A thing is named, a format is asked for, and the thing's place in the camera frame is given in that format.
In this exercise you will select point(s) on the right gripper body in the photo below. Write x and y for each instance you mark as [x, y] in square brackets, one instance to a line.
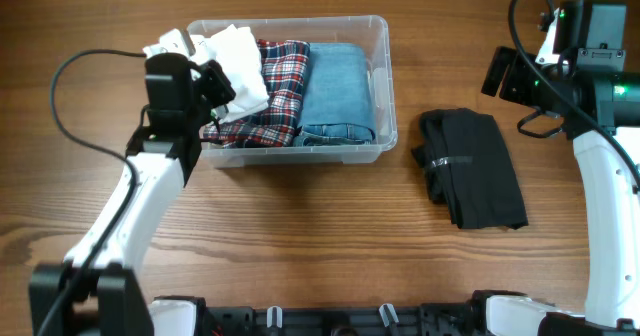
[522, 84]

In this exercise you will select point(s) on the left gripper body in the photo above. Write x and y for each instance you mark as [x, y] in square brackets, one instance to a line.
[212, 89]

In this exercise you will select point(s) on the white printed t-shirt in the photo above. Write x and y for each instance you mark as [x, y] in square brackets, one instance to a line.
[236, 51]

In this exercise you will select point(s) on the red navy plaid cloth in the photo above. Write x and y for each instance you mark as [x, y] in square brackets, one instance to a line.
[284, 68]

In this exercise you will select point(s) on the black garment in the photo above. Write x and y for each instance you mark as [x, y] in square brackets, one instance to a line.
[467, 167]

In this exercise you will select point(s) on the blue denim jeans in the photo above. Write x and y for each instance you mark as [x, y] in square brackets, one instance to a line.
[337, 108]

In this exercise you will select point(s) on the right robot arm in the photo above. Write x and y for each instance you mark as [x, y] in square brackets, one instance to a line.
[606, 147]

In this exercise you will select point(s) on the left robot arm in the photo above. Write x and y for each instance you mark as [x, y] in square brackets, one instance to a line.
[94, 290]

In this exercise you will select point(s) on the clear plastic storage container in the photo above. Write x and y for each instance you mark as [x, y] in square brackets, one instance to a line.
[371, 34]

